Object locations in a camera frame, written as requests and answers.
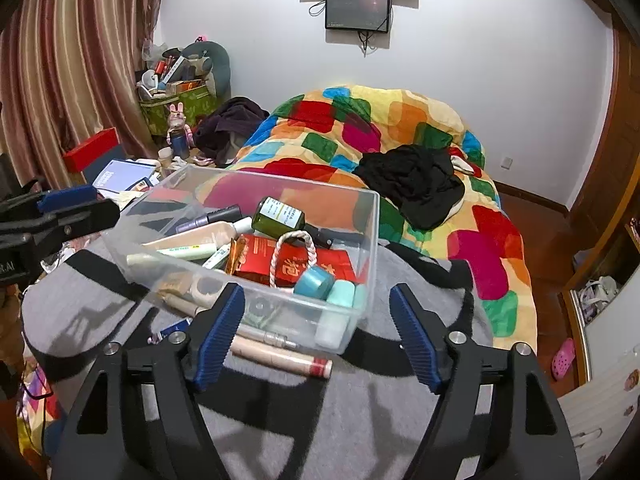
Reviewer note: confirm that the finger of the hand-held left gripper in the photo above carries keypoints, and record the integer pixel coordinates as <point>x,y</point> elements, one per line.
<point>67,197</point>
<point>85,220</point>

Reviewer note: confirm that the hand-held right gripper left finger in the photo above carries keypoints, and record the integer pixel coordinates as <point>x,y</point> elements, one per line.
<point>220,340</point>

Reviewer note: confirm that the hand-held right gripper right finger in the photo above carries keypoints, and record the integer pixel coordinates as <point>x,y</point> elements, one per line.
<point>415,340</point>

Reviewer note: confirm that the blue eraser packet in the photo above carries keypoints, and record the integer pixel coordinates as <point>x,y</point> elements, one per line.
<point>172,331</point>

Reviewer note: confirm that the beige pen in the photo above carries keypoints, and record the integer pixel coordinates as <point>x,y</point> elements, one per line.
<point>270,338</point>

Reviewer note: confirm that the white tape roll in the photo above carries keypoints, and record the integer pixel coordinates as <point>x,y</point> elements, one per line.
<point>210,287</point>

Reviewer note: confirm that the clear plastic storage box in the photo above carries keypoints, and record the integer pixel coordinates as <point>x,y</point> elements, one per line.
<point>280,310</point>

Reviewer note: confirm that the beige tube with red cap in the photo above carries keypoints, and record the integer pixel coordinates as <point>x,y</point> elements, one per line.
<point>285,357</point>

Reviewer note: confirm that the mint round jar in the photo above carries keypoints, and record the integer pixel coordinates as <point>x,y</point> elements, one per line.
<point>360,297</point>
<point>341,294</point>

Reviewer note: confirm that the tan eraser packet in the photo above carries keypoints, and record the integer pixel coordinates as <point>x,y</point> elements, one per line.
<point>175,284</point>

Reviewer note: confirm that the small white tube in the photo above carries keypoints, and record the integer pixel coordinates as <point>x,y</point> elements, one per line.
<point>217,259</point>

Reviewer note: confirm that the pale mint white jar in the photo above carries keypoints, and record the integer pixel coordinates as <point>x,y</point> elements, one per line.
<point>332,330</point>

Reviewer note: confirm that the red foil packet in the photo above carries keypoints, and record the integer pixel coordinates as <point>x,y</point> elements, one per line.
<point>260,255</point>

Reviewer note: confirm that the light green tube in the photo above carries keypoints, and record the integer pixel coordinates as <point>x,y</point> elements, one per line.
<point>175,252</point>

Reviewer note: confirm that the peach cosmetic tube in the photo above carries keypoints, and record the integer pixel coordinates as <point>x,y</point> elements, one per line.
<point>210,234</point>

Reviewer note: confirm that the blue round jar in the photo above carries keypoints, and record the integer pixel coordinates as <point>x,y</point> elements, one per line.
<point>312,282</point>

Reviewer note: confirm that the purple black spray bottle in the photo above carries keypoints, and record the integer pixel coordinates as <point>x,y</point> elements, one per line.
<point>210,217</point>

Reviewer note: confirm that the green glass bottle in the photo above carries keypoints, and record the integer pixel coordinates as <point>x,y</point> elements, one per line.
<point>277,220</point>

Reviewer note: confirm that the red box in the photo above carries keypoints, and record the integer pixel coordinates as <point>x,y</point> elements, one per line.
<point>90,150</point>

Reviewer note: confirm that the blue notebook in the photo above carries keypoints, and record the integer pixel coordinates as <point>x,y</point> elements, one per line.
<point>120,172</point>

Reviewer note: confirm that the cream cup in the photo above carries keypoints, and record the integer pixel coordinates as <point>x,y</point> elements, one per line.
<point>164,156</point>

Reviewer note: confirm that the grey black striped blanket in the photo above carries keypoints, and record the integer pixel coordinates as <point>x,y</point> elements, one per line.
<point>300,420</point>

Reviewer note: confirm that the green storage bin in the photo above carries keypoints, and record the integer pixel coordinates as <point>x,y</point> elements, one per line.
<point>170,110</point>

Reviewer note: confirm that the pink rabbit figurine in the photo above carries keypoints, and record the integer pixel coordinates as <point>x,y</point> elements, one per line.
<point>177,117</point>

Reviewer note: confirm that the striped curtain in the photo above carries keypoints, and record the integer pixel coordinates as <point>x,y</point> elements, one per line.
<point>75,60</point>

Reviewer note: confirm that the pink slipper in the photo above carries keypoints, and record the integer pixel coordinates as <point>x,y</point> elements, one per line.
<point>562,357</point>

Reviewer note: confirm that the black garment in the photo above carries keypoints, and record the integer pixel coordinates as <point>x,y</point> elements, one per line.
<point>415,185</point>

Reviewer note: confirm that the dark purple garment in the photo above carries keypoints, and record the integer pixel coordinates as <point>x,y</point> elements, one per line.
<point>225,125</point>

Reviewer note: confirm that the white shoes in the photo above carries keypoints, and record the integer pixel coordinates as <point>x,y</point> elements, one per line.
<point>600,290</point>

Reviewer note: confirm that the white drawer cabinet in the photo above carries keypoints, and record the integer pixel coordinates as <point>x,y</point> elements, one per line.
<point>600,410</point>

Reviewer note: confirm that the grey neck pillow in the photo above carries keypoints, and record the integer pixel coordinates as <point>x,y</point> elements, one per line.
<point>220,65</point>

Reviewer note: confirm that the colourful patchwork quilt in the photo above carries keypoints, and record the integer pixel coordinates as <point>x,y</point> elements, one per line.
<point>400,110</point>

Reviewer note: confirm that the wall outlet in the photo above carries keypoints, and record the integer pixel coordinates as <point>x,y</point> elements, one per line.
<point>506,162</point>

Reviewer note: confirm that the small wall monitor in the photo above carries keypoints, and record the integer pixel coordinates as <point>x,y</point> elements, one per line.
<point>357,10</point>

